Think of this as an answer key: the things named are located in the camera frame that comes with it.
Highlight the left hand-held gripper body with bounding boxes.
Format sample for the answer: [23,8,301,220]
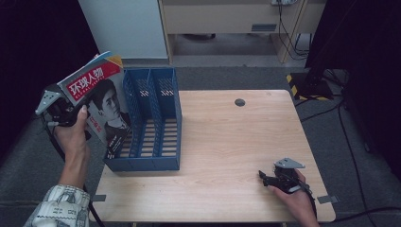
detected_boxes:
[34,82,83,128]

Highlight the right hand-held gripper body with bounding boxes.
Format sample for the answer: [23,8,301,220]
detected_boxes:
[271,157,306,194]

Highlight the magazine with portrait cover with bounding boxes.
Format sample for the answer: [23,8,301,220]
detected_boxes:
[56,50,133,161]

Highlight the blue plastic file rack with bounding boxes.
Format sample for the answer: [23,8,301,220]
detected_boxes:
[103,66,183,173]

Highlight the person's right hand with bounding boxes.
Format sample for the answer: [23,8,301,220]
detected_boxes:
[267,169,319,222]

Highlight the person's left hand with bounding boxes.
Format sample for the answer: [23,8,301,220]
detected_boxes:
[52,104,93,163]

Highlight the black curtain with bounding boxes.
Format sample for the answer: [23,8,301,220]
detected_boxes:
[305,0,401,173]
[0,0,101,165]

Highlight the white cabinet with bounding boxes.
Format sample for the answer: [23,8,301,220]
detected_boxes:
[78,0,169,61]

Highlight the black stand base striped tape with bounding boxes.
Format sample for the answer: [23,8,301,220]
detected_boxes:
[285,69,336,102]

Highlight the beige wooden desk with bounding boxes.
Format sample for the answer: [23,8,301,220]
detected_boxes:
[157,0,327,65]

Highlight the white power strip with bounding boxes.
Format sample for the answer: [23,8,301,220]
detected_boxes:
[270,0,299,7]

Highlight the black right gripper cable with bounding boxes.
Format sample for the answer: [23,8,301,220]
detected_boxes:
[302,182,319,220]

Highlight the thin black floor cable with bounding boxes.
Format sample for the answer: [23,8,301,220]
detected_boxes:
[337,99,379,227]

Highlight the thick black floor cable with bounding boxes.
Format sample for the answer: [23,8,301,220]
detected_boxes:
[333,205,401,223]

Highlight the black hanging cables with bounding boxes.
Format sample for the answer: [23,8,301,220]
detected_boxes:
[276,0,312,61]

